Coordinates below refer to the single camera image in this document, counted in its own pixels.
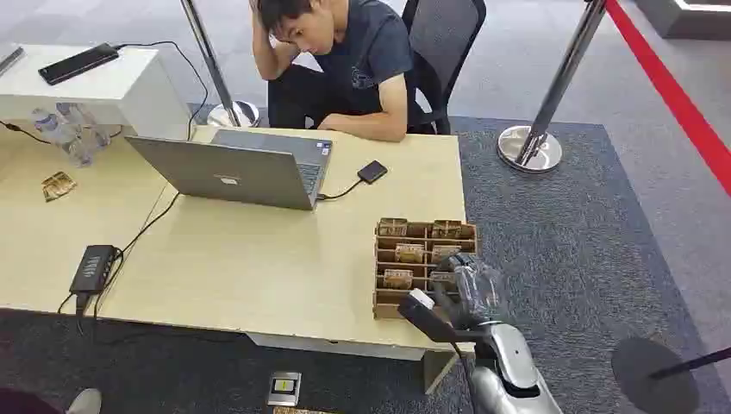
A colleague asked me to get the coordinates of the brown card stack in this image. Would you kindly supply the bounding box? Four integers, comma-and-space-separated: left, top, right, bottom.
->
377, 217, 409, 238
382, 268, 415, 291
431, 245, 463, 265
394, 243, 426, 265

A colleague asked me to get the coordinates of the small black external drive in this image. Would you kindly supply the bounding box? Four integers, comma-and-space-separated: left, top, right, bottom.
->
357, 160, 389, 185

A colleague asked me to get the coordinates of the wooden card box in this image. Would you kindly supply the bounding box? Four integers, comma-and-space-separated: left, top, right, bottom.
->
372, 217, 479, 321

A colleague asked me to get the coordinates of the pale wooden desk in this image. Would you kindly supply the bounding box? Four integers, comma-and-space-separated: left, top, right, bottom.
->
94, 125, 478, 395
0, 126, 172, 316

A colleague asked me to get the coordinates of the grey laptop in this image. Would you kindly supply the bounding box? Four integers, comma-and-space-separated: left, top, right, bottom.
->
124, 129, 334, 212

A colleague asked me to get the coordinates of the person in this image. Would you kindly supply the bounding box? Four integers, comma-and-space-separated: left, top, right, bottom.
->
249, 0, 415, 143

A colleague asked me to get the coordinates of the black office chair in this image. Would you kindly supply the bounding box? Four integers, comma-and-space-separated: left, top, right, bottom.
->
400, 0, 488, 136

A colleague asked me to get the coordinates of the metal floor socket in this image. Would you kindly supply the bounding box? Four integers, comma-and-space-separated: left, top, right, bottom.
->
266, 371, 303, 408

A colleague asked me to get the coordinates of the black power adapter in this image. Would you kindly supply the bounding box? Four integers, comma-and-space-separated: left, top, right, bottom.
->
69, 244, 122, 298

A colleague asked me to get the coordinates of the white cabinet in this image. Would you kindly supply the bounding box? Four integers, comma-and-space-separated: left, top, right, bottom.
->
0, 43, 192, 141

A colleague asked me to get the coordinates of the clear plastic water bottle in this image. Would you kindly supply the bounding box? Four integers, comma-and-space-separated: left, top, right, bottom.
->
55, 103, 112, 151
31, 108, 94, 168

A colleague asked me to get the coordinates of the brown loose card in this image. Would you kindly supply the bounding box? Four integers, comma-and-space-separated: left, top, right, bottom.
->
41, 171, 78, 204

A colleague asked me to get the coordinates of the black flat device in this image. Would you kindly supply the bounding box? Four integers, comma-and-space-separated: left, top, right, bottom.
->
37, 42, 121, 87

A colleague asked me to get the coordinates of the red barrier belt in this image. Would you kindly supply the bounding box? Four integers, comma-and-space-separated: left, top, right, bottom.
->
603, 0, 731, 198

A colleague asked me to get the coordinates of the black stanchion base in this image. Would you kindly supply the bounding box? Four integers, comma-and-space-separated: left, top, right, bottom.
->
610, 336, 731, 414

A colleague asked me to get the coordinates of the person's grey shoe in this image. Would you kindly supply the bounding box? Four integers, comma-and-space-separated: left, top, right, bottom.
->
66, 388, 103, 414

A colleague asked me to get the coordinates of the grey platform block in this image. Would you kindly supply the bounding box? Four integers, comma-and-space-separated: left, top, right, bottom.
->
634, 0, 731, 41

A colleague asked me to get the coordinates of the grey flat device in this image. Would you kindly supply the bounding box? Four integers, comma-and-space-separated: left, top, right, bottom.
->
0, 45, 26, 77

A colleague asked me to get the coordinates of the black drive cable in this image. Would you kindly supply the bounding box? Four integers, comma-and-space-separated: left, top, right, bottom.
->
316, 179, 365, 202

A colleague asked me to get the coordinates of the chrome stanchion post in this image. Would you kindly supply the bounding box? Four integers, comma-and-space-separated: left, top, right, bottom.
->
497, 0, 608, 174
180, 0, 261, 129

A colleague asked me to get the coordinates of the black device cable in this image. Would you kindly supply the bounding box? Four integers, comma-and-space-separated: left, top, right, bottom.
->
113, 40, 210, 141

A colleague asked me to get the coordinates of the black laptop power cable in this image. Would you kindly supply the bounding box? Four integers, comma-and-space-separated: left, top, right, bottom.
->
114, 191, 182, 270

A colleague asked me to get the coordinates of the black adapter mains cable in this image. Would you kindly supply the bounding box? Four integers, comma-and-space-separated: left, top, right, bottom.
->
55, 291, 98, 338

